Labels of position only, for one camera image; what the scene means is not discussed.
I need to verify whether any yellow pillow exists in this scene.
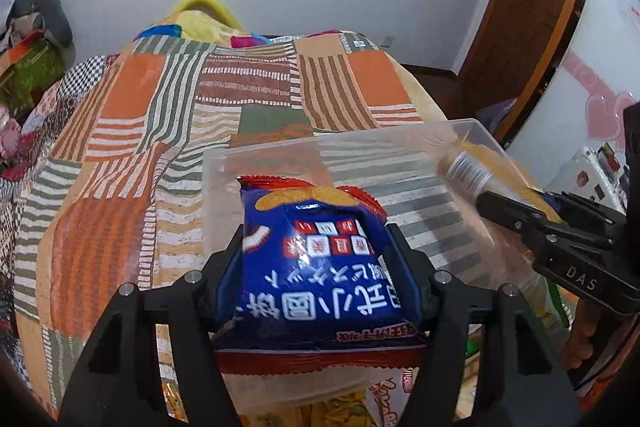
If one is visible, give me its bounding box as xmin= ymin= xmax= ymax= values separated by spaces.
xmin=169 ymin=0 xmax=246 ymax=48

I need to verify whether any patchwork striped bed blanket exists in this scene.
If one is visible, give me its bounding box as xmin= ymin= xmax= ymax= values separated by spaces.
xmin=1 ymin=25 xmax=442 ymax=414

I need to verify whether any white bedside cabinet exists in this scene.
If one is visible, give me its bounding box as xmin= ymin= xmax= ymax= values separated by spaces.
xmin=546 ymin=143 xmax=627 ymax=213

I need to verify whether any brown wooden door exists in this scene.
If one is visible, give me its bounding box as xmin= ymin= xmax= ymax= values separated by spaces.
xmin=459 ymin=0 xmax=578 ymax=143

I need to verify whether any clear plastic storage box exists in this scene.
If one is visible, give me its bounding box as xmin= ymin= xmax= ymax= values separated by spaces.
xmin=202 ymin=119 xmax=561 ymax=415

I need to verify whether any clothes pile on chair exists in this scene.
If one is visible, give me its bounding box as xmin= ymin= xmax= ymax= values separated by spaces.
xmin=1 ymin=0 xmax=75 ymax=121

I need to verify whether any blue red biscuit bag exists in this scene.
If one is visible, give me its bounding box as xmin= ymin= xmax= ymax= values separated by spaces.
xmin=214 ymin=176 xmax=424 ymax=376

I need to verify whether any white rice cracker pack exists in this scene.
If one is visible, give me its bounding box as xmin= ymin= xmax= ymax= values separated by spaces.
xmin=437 ymin=141 xmax=561 ymax=223

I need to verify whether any pink plush toy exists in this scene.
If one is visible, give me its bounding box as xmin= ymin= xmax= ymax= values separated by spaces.
xmin=0 ymin=105 xmax=22 ymax=159

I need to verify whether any person's right hand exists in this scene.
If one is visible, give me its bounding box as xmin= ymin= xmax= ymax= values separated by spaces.
xmin=563 ymin=299 xmax=601 ymax=369

